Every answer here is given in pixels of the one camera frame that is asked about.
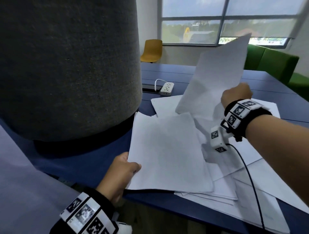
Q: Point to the person's right hand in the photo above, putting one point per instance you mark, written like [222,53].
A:
[236,94]

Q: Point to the person's left hand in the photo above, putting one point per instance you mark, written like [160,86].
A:
[118,176]

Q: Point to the single white paper sheet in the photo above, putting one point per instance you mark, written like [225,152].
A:
[212,72]

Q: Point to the gathered white paper bundle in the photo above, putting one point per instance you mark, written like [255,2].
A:
[166,154]

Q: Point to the pile of white papers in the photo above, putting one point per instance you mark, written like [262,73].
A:
[253,192]

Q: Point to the person's right forearm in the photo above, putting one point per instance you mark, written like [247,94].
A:
[277,135]

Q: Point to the person's lavender shirt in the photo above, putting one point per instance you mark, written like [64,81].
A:
[24,192]

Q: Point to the right wristband with marker tiles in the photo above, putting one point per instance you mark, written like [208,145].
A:
[237,112]

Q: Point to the wristband with marker tiles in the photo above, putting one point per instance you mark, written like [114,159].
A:
[237,112]
[82,212]

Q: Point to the green sofa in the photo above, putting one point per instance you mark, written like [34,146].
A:
[272,62]

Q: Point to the left wristband with marker tiles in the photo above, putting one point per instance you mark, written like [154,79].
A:
[82,212]

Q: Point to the white power strip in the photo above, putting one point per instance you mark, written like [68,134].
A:
[167,88]

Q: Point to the large framed window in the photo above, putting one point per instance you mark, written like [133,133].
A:
[193,29]

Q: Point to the yellow chair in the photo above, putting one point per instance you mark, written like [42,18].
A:
[152,49]

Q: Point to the grey felt pillar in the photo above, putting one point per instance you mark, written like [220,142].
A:
[60,60]

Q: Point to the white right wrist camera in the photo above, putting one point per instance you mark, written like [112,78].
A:
[217,139]

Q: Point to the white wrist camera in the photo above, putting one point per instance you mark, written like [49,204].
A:
[124,229]
[217,139]

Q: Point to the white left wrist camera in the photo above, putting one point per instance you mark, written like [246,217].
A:
[124,229]

